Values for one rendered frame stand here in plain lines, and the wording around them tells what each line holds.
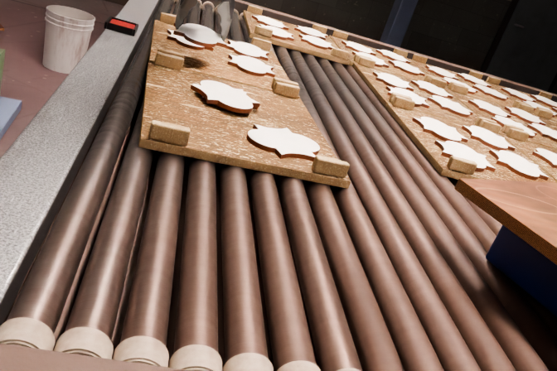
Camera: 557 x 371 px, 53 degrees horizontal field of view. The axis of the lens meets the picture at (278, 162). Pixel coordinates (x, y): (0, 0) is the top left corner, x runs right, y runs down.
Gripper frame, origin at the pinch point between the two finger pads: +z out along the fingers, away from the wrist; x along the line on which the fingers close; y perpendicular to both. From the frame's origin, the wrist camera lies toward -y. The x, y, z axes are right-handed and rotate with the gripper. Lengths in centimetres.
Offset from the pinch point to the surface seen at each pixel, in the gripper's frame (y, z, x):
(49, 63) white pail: 242, 95, 67
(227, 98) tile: -26.9, 5.2, -5.6
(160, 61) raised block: -10.2, 5.9, 7.6
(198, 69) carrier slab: -4.9, 6.9, -1.1
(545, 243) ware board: -78, -3, -39
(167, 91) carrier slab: -25.3, 7.0, 5.6
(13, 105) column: -31.9, 13.7, 30.4
